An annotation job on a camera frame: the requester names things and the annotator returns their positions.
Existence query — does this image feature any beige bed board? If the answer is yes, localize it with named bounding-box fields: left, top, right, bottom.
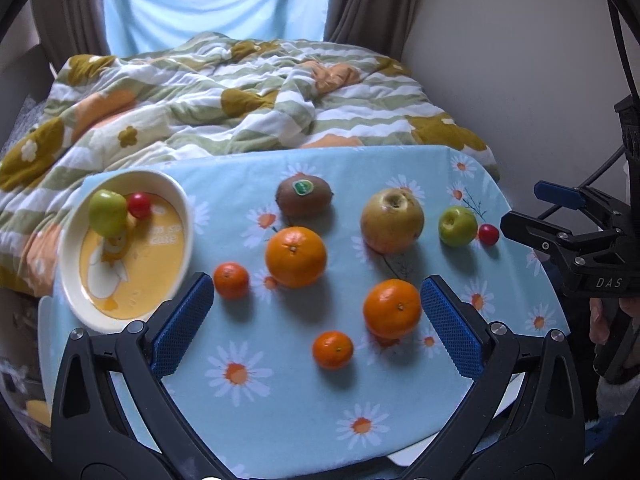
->
left=0, top=40, right=57, bottom=126

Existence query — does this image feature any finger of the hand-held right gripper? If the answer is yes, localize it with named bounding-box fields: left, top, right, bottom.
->
left=500, top=210, right=621, bottom=281
left=533, top=181, right=631, bottom=233

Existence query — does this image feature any large orange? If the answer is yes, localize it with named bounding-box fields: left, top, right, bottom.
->
left=265, top=226, right=328, bottom=289

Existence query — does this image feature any light blue daisy tablecloth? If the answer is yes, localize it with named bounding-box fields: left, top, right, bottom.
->
left=37, top=145, right=571, bottom=480

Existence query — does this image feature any medium orange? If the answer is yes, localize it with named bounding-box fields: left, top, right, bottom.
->
left=363, top=278, right=422, bottom=339

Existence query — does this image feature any black cable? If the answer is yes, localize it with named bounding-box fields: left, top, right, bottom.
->
left=606, top=0, right=640, bottom=98

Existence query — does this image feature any brown kiwi with green sticker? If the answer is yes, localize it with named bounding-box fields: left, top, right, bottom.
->
left=276, top=175, right=333, bottom=219

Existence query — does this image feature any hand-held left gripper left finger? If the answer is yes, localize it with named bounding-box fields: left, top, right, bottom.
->
left=50, top=272, right=236, bottom=480

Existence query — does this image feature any grey patterned bed sheet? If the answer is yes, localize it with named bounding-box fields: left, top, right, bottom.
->
left=5, top=97, right=48, bottom=151

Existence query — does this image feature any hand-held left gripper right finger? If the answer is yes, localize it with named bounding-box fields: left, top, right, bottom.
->
left=400, top=275, right=586, bottom=480

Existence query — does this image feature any small mandarin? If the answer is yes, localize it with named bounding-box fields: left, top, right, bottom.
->
left=313, top=330, right=355, bottom=371
left=213, top=262, right=250, bottom=301

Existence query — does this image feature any cream and yellow bowl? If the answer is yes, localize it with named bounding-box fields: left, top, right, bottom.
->
left=59, top=169, right=196, bottom=335

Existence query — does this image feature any light blue sheer curtain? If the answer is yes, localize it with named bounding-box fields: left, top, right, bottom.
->
left=100, top=0, right=336, bottom=56

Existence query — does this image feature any person's right hand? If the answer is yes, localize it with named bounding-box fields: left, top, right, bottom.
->
left=589, top=296, right=621, bottom=346

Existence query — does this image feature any small green apple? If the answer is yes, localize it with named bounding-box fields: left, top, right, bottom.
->
left=89, top=189, right=128, bottom=237
left=438, top=206, right=479, bottom=248

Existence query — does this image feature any brown curtain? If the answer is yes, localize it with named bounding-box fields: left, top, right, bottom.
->
left=324, top=0, right=421, bottom=61
left=30, top=0, right=113, bottom=68

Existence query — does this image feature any flower-patterned striped blanket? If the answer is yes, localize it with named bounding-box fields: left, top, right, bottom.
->
left=0, top=31, right=501, bottom=301

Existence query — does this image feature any large yellow apple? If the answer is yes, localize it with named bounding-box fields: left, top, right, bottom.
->
left=361, top=188, right=425, bottom=255

